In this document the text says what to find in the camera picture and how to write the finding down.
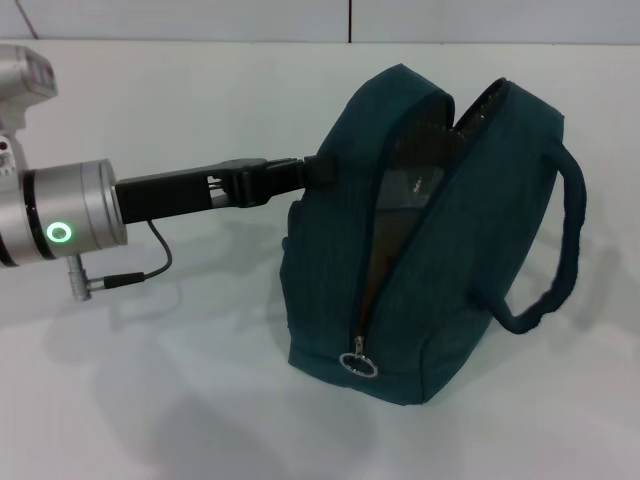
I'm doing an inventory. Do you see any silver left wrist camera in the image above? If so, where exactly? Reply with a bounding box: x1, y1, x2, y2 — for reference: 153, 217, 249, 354
0, 43, 59, 179

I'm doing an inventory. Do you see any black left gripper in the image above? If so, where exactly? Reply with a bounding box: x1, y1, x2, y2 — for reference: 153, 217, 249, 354
114, 153, 339, 227

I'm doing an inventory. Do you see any clear plastic food container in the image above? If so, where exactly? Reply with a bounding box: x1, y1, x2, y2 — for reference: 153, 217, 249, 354
374, 164, 451, 214

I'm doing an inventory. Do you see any dark teal zipper bag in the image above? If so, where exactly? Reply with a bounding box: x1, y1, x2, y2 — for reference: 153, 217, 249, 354
279, 62, 586, 407

